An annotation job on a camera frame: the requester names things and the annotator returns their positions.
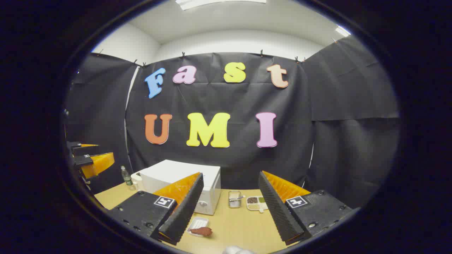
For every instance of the clear water bottle green label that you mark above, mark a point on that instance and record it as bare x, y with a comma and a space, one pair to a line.
126, 178

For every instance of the white microwave oven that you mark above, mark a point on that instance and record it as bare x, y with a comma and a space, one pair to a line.
169, 173

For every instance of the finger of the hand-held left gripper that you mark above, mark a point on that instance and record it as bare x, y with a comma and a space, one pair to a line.
74, 145
83, 161

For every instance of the small white food tray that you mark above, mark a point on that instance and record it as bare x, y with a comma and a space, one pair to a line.
197, 223

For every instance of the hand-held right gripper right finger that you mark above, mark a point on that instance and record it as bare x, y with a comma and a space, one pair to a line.
275, 208

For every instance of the long ceiling light panel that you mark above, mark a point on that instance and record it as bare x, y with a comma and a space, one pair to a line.
220, 2

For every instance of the small ceiling light panel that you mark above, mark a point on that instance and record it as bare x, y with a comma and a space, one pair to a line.
342, 31

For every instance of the white compartment tray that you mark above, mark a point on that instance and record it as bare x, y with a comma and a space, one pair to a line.
256, 204

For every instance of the white toaster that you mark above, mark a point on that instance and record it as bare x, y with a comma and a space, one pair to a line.
137, 180

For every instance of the brown meat piece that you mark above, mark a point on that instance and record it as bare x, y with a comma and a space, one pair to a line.
202, 231

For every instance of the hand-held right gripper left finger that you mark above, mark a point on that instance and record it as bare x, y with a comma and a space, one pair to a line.
187, 208

